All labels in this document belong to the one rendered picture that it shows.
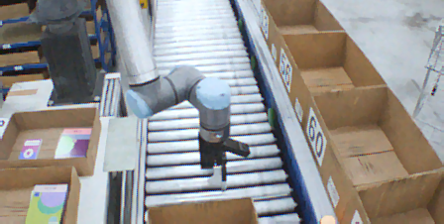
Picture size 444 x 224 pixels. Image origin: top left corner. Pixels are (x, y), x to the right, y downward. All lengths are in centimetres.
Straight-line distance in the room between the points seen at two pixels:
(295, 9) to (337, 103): 79
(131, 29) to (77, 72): 75
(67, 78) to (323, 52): 112
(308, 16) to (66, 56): 119
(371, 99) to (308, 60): 41
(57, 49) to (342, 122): 117
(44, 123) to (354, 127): 122
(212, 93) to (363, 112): 59
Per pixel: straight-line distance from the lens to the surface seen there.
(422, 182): 110
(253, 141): 149
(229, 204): 108
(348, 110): 134
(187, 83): 108
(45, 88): 195
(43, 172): 140
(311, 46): 162
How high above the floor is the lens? 177
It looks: 35 degrees down
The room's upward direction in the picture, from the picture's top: 1 degrees counter-clockwise
